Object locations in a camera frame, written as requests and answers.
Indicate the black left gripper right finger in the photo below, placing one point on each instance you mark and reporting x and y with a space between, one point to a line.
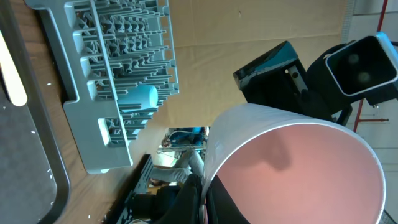
221 208

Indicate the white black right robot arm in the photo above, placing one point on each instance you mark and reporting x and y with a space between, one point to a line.
277 79

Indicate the yellow plastic spoon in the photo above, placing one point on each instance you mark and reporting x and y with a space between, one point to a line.
10 75

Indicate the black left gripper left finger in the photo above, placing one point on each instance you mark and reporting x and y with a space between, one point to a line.
185 209

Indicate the dark brown serving tray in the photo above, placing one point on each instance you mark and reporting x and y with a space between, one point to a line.
34 182

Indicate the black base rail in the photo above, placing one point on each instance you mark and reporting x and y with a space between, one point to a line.
136 184

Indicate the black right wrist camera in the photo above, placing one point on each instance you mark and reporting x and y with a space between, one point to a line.
366 68

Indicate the person in background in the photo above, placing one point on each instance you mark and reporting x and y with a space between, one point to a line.
190 161

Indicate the pink plastic cup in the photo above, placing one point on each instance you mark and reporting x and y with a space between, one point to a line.
283 167

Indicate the grey dishwasher rack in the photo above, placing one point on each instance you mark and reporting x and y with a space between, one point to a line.
102 48

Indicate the blue plastic cup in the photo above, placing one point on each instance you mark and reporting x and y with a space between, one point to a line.
145 95

